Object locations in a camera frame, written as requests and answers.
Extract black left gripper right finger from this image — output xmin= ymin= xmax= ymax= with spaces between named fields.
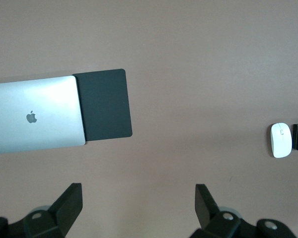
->
xmin=188 ymin=183 xmax=296 ymax=238

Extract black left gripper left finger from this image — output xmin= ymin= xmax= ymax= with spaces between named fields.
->
xmin=0 ymin=182 xmax=83 ymax=238

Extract white computer mouse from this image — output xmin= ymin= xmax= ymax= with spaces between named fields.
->
xmin=270 ymin=122 xmax=293 ymax=159

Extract black mouse pad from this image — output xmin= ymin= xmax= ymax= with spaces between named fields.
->
xmin=72 ymin=68 xmax=133 ymax=141

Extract silver Apple laptop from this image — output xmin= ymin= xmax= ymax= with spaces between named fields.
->
xmin=0 ymin=75 xmax=86 ymax=155

